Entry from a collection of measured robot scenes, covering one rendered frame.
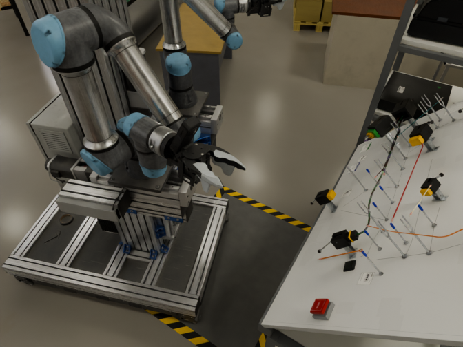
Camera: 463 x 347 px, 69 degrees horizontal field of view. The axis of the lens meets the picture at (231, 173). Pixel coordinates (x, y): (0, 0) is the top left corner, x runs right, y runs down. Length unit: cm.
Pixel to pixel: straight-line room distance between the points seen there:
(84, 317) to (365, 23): 364
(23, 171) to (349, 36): 350
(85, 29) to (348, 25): 332
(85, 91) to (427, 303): 107
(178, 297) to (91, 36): 153
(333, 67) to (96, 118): 342
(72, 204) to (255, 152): 205
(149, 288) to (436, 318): 159
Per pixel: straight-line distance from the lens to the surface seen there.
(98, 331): 240
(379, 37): 413
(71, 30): 101
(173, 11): 170
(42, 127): 171
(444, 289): 101
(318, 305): 115
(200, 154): 81
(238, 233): 259
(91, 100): 111
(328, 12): 562
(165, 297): 212
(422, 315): 99
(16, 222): 313
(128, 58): 106
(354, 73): 428
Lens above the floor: 213
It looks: 45 degrees down
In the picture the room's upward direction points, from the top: straight up
